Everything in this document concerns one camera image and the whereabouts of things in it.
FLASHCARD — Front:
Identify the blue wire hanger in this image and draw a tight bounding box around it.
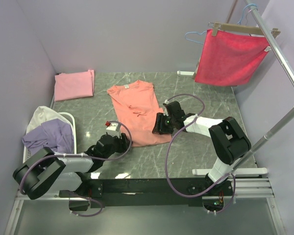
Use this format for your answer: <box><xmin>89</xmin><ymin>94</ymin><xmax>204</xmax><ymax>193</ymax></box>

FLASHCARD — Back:
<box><xmin>184</xmin><ymin>0</ymin><xmax>258</xmax><ymax>45</ymax></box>

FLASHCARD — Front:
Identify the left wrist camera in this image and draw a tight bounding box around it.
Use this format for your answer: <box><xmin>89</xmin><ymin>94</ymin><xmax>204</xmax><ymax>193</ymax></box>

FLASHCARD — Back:
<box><xmin>105</xmin><ymin>121</ymin><xmax>121</xmax><ymax>138</ymax></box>

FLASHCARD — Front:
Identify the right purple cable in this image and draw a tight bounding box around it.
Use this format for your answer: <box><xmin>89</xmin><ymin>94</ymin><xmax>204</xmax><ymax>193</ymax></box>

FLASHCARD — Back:
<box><xmin>165</xmin><ymin>94</ymin><xmax>236</xmax><ymax>213</ymax></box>

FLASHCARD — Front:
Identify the wooden clip hanger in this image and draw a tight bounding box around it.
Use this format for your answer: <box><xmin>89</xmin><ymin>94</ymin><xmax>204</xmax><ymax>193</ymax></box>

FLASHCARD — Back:
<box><xmin>208</xmin><ymin>21</ymin><xmax>282</xmax><ymax>37</ymax></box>

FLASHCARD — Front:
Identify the aluminium rail frame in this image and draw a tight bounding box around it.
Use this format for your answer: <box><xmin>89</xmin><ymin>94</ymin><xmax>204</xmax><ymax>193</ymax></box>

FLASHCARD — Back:
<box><xmin>16</xmin><ymin>177</ymin><xmax>275</xmax><ymax>201</ymax></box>

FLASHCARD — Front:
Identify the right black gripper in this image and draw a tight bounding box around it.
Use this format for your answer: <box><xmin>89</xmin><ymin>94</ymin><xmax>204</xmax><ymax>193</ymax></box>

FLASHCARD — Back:
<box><xmin>152</xmin><ymin>113</ymin><xmax>175</xmax><ymax>135</ymax></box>

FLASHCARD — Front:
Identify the metal clothes rack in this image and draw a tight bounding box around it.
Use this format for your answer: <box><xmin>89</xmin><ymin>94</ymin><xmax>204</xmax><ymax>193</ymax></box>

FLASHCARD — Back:
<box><xmin>183</xmin><ymin>0</ymin><xmax>294</xmax><ymax>183</ymax></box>

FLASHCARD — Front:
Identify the salmon orange t shirt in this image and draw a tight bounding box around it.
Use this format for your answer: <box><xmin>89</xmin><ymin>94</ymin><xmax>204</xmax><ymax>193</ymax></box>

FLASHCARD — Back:
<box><xmin>107</xmin><ymin>80</ymin><xmax>172</xmax><ymax>147</ymax></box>

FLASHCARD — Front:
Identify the black base beam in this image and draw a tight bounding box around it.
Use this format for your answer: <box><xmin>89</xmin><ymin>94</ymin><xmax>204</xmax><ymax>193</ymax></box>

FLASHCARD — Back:
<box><xmin>58</xmin><ymin>177</ymin><xmax>235</xmax><ymax>211</ymax></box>

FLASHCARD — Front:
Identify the lavender purple t shirt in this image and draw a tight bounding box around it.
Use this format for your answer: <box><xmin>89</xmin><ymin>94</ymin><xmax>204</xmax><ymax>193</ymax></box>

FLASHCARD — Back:
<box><xmin>22</xmin><ymin>119</ymin><xmax>74</xmax><ymax>155</ymax></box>

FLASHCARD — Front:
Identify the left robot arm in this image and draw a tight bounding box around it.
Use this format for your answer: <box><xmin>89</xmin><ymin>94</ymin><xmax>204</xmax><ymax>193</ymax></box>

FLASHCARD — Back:
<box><xmin>13</xmin><ymin>133</ymin><xmax>132</xmax><ymax>200</ymax></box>

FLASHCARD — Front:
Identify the folded pink t shirt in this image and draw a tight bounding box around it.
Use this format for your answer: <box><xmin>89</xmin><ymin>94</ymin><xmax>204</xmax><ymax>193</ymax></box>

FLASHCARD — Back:
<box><xmin>54</xmin><ymin>70</ymin><xmax>95</xmax><ymax>101</ymax></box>

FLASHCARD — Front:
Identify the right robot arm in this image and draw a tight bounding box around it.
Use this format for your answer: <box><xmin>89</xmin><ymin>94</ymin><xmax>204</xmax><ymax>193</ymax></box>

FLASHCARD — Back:
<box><xmin>152</xmin><ymin>101</ymin><xmax>251</xmax><ymax>195</ymax></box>

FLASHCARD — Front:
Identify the red microfiber towel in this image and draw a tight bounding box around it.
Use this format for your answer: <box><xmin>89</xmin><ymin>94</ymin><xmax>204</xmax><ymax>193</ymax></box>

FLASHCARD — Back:
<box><xmin>195</xmin><ymin>29</ymin><xmax>270</xmax><ymax>86</ymax></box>

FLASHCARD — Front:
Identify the purple cable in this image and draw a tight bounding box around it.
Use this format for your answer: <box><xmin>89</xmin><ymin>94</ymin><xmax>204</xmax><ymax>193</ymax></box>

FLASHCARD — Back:
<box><xmin>165</xmin><ymin>94</ymin><xmax>236</xmax><ymax>213</ymax></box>
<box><xmin>19</xmin><ymin>120</ymin><xmax>133</xmax><ymax>217</ymax></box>

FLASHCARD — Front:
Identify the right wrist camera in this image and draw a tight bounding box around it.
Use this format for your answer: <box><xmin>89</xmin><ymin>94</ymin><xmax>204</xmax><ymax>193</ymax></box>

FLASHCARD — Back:
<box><xmin>163</xmin><ymin>99</ymin><xmax>169</xmax><ymax>116</ymax></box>

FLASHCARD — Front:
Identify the white laundry basket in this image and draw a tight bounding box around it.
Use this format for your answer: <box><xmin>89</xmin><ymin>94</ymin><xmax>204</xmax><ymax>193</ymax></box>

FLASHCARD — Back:
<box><xmin>22</xmin><ymin>106</ymin><xmax>77</xmax><ymax>163</ymax></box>

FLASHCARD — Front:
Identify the white t shirt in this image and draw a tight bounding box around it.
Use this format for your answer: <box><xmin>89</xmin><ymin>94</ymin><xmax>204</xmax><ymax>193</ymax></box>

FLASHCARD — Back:
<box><xmin>26</xmin><ymin>106</ymin><xmax>66</xmax><ymax>134</ymax></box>

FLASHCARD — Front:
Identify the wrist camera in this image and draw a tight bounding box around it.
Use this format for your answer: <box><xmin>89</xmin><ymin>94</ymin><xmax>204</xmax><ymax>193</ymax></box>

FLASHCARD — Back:
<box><xmin>105</xmin><ymin>121</ymin><xmax>121</xmax><ymax>138</ymax></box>
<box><xmin>163</xmin><ymin>99</ymin><xmax>169</xmax><ymax>116</ymax></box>

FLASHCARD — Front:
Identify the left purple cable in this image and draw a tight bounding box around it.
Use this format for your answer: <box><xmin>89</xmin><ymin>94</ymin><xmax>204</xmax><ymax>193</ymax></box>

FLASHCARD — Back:
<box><xmin>19</xmin><ymin>120</ymin><xmax>133</xmax><ymax>217</ymax></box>

